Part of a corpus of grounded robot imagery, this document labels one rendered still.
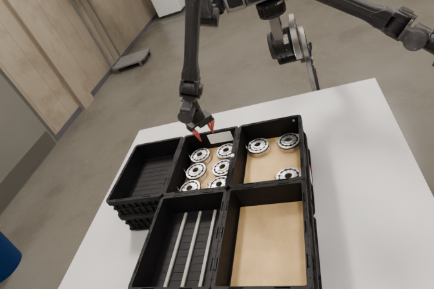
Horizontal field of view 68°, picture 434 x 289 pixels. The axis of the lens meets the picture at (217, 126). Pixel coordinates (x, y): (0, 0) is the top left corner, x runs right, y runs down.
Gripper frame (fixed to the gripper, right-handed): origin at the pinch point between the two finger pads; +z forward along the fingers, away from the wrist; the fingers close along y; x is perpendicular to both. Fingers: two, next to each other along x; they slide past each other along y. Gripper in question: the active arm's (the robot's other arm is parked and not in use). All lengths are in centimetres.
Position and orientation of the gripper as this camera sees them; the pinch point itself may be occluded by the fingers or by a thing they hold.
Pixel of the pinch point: (205, 135)
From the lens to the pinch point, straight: 136.5
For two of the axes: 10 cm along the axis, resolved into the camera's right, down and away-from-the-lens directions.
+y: 7.8, -5.6, 2.8
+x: -5.3, -3.4, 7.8
